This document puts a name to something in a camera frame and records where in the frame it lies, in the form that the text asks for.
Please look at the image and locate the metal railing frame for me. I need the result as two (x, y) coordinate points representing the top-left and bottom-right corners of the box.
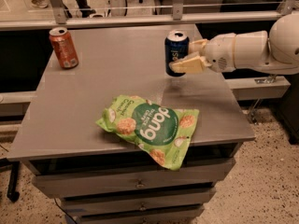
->
(0, 0), (298, 31)

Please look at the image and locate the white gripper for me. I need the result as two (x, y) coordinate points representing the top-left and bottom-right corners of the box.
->
(169, 33), (236, 74)

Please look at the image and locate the orange soda can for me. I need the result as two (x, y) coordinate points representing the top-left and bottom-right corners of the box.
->
(50, 27), (78, 69)

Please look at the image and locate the green rice chip bag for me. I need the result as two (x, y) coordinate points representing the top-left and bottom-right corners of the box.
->
(96, 95), (200, 171)

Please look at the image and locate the grey drawer cabinet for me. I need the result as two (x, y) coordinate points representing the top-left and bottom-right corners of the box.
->
(8, 26), (254, 224)

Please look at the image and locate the blue pepsi can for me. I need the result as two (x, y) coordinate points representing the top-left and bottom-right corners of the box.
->
(164, 30), (190, 77)

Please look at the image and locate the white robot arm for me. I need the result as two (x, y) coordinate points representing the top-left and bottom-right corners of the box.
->
(169, 13), (299, 75)

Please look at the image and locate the black stand leg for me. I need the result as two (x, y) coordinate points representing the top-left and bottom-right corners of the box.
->
(0, 158), (20, 203)

